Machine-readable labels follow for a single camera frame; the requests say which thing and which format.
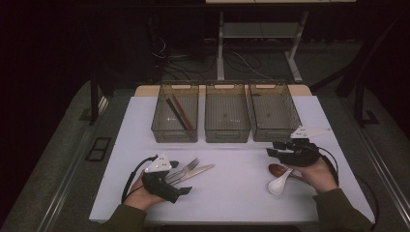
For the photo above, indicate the black rectangular floor frame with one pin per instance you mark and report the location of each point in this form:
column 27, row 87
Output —
column 98, row 149

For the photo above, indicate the white ceramic spoon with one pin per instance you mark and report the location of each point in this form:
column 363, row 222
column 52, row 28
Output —
column 275, row 187

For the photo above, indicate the clear brown plastic bin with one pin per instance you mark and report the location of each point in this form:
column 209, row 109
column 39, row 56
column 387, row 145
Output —
column 227, row 112
column 274, row 112
column 161, row 119

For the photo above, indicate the black metal stand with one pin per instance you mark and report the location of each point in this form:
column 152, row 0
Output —
column 94, row 100
column 359, row 103

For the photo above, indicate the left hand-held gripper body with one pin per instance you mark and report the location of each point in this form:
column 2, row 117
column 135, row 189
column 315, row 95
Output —
column 161, row 187

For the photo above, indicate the person's right hand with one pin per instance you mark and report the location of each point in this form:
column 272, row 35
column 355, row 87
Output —
column 319, row 177

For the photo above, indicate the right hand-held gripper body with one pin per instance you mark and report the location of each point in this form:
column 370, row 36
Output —
column 301, row 154

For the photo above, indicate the person's left hand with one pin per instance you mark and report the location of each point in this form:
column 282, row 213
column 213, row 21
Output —
column 140, row 198

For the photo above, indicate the steel table knife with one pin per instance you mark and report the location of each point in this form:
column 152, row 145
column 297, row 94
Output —
column 196, row 171

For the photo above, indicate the brown wooden spoon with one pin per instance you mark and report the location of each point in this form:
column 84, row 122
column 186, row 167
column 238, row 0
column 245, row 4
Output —
column 276, row 169

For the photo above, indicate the red chopstick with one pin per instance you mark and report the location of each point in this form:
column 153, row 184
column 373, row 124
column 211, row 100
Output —
column 182, row 112

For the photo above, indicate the aluminium floor rail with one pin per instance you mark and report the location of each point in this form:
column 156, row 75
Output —
column 390, row 180
column 63, row 190

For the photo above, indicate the white metal-legged desk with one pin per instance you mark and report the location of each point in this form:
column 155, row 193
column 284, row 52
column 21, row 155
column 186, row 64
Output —
column 220, row 48

